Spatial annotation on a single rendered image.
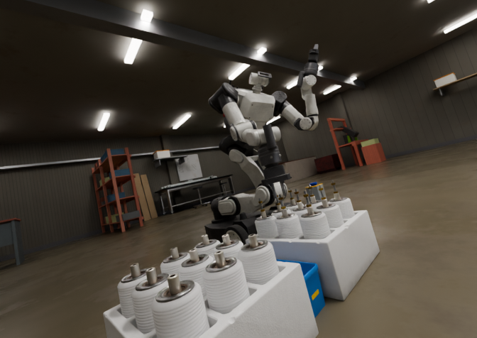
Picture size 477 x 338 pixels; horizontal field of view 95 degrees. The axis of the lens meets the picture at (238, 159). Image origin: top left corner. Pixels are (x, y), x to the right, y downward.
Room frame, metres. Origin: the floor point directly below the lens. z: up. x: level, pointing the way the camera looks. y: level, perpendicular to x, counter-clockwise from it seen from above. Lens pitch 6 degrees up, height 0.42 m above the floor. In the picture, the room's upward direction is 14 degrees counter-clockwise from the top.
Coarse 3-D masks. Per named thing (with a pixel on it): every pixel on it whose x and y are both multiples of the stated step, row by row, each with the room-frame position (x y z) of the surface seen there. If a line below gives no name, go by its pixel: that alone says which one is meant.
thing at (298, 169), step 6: (312, 156) 10.08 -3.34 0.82; (288, 162) 8.86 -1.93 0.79; (294, 162) 9.10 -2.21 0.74; (300, 162) 9.39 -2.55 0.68; (306, 162) 9.66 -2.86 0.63; (312, 162) 9.99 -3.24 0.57; (288, 168) 8.79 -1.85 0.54; (294, 168) 9.02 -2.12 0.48; (300, 168) 9.31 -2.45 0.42; (306, 168) 9.57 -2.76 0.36; (312, 168) 9.89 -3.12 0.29; (294, 174) 8.96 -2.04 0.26; (300, 174) 9.23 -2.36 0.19; (306, 174) 9.50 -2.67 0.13; (312, 174) 9.81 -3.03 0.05; (288, 180) 8.77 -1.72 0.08; (294, 180) 8.88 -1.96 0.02
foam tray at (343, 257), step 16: (352, 224) 0.86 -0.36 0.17; (368, 224) 0.96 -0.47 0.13; (272, 240) 0.89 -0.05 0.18; (288, 240) 0.84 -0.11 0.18; (304, 240) 0.79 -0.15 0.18; (320, 240) 0.75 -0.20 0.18; (336, 240) 0.76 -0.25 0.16; (352, 240) 0.84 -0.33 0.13; (368, 240) 0.93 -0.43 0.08; (288, 256) 0.84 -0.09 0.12; (304, 256) 0.79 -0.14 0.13; (320, 256) 0.75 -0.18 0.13; (336, 256) 0.74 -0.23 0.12; (352, 256) 0.81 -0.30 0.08; (368, 256) 0.90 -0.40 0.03; (320, 272) 0.76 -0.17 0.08; (336, 272) 0.72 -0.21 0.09; (352, 272) 0.79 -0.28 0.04; (336, 288) 0.73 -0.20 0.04; (352, 288) 0.77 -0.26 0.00
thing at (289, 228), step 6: (294, 216) 0.88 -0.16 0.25; (276, 222) 0.90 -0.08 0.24; (282, 222) 0.87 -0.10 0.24; (288, 222) 0.87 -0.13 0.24; (294, 222) 0.87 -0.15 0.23; (282, 228) 0.88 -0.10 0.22; (288, 228) 0.87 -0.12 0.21; (294, 228) 0.87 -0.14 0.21; (300, 228) 0.89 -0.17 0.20; (282, 234) 0.88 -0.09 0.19; (288, 234) 0.87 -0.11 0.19; (294, 234) 0.87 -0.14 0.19
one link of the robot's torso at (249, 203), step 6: (258, 192) 1.34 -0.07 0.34; (264, 192) 1.31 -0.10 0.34; (228, 198) 1.64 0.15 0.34; (234, 198) 1.59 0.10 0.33; (240, 198) 1.56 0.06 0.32; (246, 198) 1.51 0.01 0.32; (252, 198) 1.41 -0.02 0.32; (258, 198) 1.35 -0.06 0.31; (264, 198) 1.32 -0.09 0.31; (240, 204) 1.57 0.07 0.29; (246, 204) 1.52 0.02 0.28; (252, 204) 1.43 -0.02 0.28; (258, 204) 1.36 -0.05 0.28; (264, 204) 1.34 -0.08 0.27; (240, 210) 1.58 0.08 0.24; (246, 210) 1.53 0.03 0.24; (252, 210) 1.49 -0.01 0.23
